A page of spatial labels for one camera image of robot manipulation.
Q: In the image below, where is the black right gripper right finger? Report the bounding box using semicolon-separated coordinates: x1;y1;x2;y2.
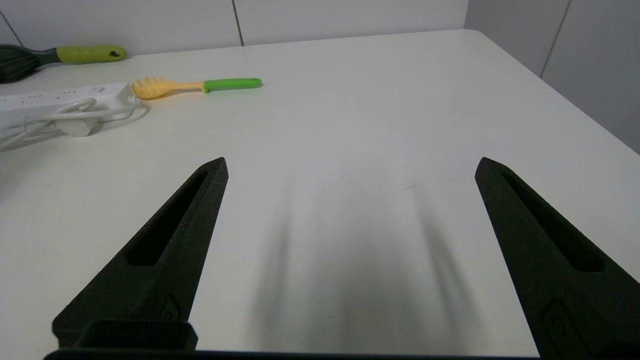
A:
474;157;640;360

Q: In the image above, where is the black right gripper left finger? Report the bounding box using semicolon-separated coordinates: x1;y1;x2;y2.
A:
52;157;230;349

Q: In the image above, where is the white power strip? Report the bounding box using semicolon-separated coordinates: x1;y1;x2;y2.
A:
0;82;133;130

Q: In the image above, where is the white power strip cable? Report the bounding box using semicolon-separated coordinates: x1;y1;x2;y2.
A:
0;96;151;152

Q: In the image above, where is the yellow pasta fork green handle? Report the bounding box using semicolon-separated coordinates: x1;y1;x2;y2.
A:
130;76;263;101

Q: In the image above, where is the dark brush with green handle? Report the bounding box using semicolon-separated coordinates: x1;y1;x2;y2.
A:
0;44;128;85

